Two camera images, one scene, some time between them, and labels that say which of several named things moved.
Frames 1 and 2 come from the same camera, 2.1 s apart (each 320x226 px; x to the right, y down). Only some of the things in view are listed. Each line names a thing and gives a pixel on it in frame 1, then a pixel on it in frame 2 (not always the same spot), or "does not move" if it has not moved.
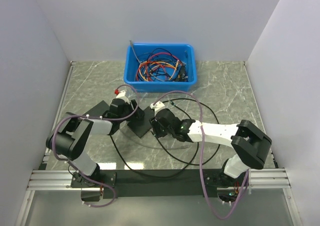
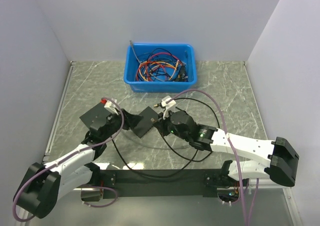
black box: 141,126 does not move
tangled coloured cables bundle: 159,65 does not move
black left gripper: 138,113 → 130,120
